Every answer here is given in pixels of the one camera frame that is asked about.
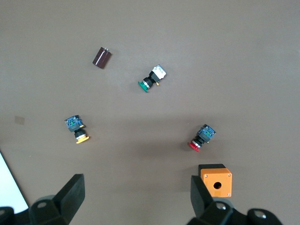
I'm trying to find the red push button switch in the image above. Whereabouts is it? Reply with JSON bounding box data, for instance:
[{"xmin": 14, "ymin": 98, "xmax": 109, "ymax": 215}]
[{"xmin": 187, "ymin": 124, "xmax": 217, "ymax": 152}]

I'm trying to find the green push button switch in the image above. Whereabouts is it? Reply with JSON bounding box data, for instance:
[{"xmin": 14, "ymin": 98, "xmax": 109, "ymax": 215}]
[{"xmin": 137, "ymin": 65, "xmax": 167, "ymax": 93}]

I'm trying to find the dark red cylindrical capacitor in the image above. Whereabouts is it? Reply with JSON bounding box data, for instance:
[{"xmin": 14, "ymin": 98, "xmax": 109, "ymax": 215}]
[{"xmin": 91, "ymin": 46, "xmax": 113, "ymax": 69}]

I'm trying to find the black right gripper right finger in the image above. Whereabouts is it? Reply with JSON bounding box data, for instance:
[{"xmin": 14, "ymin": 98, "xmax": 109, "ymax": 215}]
[{"xmin": 187, "ymin": 174, "xmax": 234, "ymax": 225}]

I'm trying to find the orange button enclosure box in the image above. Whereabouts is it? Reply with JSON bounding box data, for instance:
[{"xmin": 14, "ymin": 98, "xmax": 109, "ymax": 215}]
[{"xmin": 198, "ymin": 164, "xmax": 233, "ymax": 198}]

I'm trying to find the white drawer cabinet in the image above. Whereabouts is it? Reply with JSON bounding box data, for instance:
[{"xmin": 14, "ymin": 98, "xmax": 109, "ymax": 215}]
[{"xmin": 0, "ymin": 150, "xmax": 29, "ymax": 214}]

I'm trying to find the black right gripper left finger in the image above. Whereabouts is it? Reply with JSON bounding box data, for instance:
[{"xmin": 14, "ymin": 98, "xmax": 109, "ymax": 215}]
[{"xmin": 30, "ymin": 173, "xmax": 85, "ymax": 225}]

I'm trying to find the yellow push button switch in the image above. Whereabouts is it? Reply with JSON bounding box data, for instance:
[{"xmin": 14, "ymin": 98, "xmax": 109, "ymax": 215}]
[{"xmin": 64, "ymin": 114, "xmax": 91, "ymax": 144}]

